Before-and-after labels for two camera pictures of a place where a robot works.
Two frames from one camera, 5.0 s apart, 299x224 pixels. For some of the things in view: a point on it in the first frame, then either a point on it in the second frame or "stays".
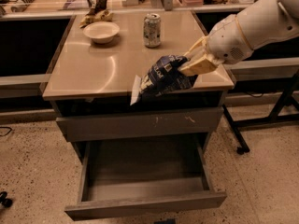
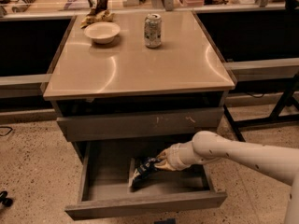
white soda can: [151, 29] stays
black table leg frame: [276, 116] stays
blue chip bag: [165, 77] to [139, 173]
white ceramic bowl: [101, 32] stays
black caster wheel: [7, 203] stays
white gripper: [226, 41] to [175, 157]
